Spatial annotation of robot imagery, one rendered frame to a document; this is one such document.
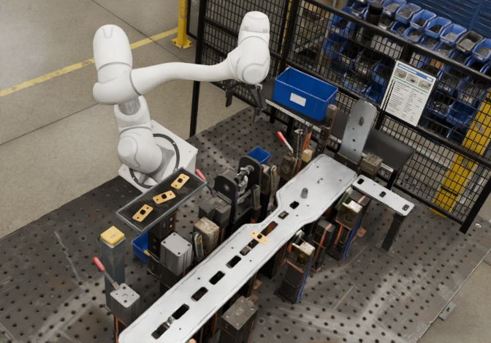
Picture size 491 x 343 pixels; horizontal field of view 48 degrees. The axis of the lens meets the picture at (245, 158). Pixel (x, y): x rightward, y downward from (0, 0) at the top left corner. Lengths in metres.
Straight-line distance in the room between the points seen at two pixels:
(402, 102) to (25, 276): 1.93
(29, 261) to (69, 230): 0.23
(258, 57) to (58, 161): 2.55
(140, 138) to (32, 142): 1.77
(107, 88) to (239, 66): 0.56
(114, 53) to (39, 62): 3.02
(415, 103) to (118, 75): 1.46
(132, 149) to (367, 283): 1.25
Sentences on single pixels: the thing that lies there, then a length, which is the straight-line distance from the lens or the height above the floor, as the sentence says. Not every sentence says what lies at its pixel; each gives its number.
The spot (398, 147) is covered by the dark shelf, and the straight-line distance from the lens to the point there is 2.92.
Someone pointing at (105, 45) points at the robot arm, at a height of 1.62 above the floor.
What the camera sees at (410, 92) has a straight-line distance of 2.81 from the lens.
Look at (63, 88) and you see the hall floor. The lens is 4.79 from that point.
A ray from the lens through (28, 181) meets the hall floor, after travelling 3.99.
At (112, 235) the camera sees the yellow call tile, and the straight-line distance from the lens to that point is 2.07.
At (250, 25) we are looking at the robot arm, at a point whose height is 1.85.
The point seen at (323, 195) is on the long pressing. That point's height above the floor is 1.00.
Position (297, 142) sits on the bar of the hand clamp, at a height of 1.17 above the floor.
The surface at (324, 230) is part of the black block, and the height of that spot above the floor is 0.97.
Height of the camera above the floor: 2.74
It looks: 41 degrees down
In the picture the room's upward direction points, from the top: 10 degrees clockwise
